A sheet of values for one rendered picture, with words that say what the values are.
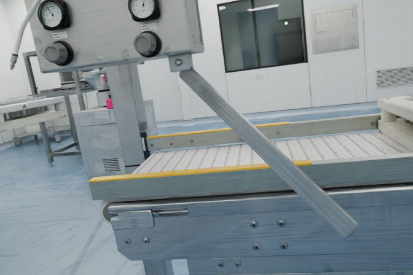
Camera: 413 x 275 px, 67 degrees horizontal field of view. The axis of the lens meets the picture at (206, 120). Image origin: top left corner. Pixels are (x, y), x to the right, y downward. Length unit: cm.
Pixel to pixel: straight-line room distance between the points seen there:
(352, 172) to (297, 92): 499
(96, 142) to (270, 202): 283
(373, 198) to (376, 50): 513
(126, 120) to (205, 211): 38
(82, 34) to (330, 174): 39
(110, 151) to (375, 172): 285
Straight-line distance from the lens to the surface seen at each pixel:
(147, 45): 39
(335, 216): 37
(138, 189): 50
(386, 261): 61
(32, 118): 114
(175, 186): 48
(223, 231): 51
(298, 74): 542
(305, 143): 69
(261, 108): 549
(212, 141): 73
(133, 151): 81
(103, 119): 312
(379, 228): 53
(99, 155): 325
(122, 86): 78
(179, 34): 41
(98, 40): 45
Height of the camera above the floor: 105
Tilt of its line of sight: 10 degrees down
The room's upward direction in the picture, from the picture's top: 8 degrees counter-clockwise
